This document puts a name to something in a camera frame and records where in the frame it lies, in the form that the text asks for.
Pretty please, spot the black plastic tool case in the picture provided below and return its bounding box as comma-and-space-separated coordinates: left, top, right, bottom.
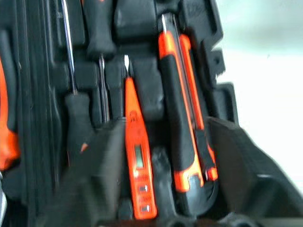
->
0, 0, 240, 227

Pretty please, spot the black orange short screwdriver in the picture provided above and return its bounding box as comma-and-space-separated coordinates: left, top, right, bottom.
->
81, 0, 117, 123

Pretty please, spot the orange black utility knife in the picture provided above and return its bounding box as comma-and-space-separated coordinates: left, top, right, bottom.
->
158, 13, 219, 192

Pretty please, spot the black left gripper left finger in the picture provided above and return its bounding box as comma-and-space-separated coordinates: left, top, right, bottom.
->
42, 117, 126, 227

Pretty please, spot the orange black tool handle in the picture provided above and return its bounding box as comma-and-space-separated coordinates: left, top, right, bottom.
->
0, 56, 21, 171

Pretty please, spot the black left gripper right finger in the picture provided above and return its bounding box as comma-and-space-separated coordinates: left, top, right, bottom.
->
207, 117, 303, 222

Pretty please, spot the orange voltage tester pen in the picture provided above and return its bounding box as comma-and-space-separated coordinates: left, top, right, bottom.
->
123, 54, 158, 220

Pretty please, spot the black electrical tape roll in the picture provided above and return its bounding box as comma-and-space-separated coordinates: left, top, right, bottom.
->
151, 146, 220, 217

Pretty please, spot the black orange long screwdriver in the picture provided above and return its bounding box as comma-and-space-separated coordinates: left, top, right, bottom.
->
59, 0, 96, 154

